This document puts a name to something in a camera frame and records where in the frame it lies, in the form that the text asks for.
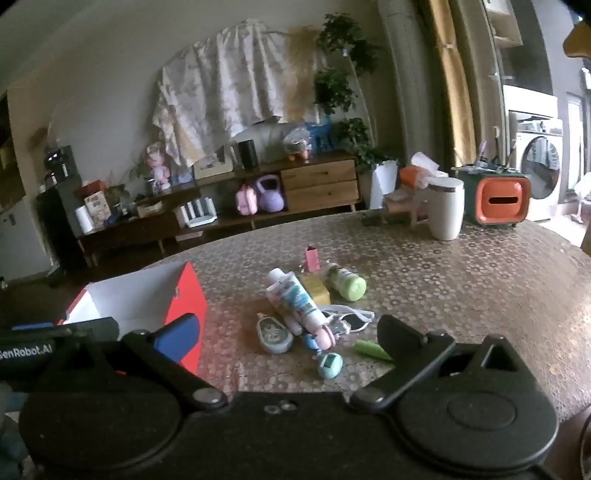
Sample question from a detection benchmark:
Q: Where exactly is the beige picture frame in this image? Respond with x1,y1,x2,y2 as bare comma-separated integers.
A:
191,145,234,181

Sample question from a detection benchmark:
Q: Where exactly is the small yellow box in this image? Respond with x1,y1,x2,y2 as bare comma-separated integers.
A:
300,273,332,305

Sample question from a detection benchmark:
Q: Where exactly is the white washing machine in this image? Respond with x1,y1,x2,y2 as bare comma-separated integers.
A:
508,110,566,223

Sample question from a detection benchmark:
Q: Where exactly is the red cardboard box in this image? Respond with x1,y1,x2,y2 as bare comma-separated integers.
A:
55,261,208,377

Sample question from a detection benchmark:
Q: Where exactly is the small leafy plant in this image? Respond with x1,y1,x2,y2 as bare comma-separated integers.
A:
128,157,154,186

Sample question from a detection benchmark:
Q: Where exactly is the orange green tissue box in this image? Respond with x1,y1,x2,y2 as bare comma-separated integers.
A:
455,166,532,229

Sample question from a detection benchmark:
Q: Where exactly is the pink doll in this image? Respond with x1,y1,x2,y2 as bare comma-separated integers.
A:
145,143,174,192

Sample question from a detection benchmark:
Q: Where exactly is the black cylindrical speaker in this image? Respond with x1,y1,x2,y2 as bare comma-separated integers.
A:
238,140,258,170

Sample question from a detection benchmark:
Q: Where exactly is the white cylindrical bin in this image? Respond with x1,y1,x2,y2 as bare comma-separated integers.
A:
427,176,465,241

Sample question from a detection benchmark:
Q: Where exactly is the tall green potted plant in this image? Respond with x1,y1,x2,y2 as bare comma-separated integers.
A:
314,13,399,176

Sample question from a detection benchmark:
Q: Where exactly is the clear plastic bag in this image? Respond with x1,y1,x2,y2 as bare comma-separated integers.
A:
283,126,311,160

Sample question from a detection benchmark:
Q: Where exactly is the wooden sideboard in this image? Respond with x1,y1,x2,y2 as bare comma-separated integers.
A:
76,154,363,266

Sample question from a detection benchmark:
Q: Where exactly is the white paper towel roll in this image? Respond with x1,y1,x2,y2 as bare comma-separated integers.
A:
74,204,95,235

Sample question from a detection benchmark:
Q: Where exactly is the blue toy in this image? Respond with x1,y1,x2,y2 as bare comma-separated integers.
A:
307,121,335,151

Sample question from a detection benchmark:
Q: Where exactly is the beige dried grass bundle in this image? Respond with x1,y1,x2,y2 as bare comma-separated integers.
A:
284,27,325,121

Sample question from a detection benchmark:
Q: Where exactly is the small teal device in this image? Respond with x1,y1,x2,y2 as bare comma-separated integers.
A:
316,352,343,380

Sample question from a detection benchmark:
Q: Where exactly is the green tube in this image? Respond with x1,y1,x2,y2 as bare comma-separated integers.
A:
355,340,393,363

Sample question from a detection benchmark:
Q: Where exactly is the floral hanging cloth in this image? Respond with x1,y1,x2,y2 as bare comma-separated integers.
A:
152,18,324,169

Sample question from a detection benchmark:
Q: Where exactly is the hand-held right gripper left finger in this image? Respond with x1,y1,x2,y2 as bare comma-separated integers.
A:
39,314,229,413

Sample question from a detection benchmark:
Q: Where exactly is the grey teal oval case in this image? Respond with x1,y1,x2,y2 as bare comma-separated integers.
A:
256,313,294,354

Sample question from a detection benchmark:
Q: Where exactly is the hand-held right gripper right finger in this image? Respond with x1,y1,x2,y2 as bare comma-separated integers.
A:
348,315,526,414

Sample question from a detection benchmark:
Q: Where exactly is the black mini fridge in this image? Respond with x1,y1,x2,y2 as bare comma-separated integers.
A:
37,184,86,274

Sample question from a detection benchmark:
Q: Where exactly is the red gift box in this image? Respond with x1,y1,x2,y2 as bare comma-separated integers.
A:
75,181,107,199

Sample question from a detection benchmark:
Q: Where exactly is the black coffee machine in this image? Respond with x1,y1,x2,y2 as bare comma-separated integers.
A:
44,145,81,185

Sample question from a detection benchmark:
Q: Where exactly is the printed carton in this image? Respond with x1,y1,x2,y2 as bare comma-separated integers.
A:
85,191,112,227

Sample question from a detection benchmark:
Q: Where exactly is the green lotion bottle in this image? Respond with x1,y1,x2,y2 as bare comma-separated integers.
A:
323,263,368,302

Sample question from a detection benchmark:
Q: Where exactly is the white router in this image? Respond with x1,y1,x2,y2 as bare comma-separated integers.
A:
178,196,219,229

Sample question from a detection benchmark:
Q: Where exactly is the orange pouch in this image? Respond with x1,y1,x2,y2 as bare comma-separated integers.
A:
399,166,431,191

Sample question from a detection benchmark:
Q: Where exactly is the white blue printed toothpaste tube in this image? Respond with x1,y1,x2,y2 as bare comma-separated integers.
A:
265,279,331,330

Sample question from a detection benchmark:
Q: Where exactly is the purple kettlebell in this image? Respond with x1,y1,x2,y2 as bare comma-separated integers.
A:
255,174,287,213

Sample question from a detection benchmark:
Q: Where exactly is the white planter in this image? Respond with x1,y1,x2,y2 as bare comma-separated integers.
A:
369,161,400,210

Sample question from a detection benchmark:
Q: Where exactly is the pink blue small bottle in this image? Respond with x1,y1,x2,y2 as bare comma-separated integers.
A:
283,314,338,352

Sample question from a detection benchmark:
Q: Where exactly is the pink small bag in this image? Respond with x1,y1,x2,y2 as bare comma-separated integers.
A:
235,185,259,216

